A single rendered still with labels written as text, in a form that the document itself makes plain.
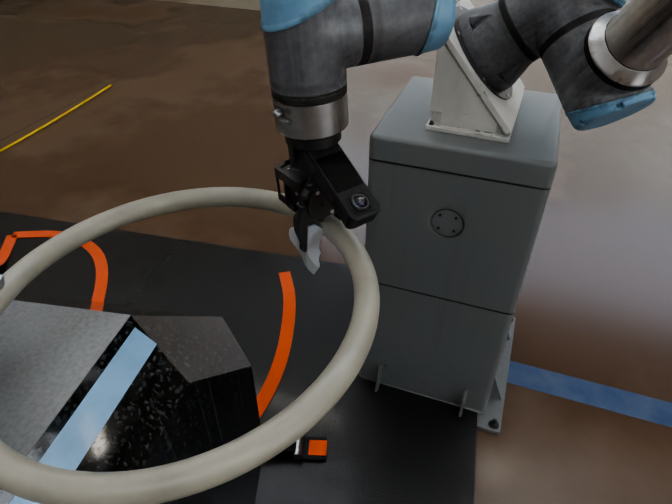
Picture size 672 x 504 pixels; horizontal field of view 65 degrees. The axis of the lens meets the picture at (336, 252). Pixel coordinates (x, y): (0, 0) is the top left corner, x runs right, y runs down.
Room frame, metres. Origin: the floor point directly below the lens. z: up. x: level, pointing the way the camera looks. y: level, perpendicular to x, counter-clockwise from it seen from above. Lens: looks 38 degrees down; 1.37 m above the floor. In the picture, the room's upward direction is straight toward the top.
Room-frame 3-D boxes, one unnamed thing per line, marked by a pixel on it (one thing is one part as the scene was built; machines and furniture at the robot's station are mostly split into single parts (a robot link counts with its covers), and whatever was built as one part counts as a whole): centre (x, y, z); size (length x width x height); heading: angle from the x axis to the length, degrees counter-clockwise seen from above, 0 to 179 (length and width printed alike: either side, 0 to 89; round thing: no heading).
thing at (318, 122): (0.61, 0.03, 1.10); 0.10 x 0.09 x 0.05; 127
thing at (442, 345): (1.19, -0.33, 0.43); 0.50 x 0.50 x 0.85; 70
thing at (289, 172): (0.62, 0.03, 1.02); 0.09 x 0.08 x 0.12; 37
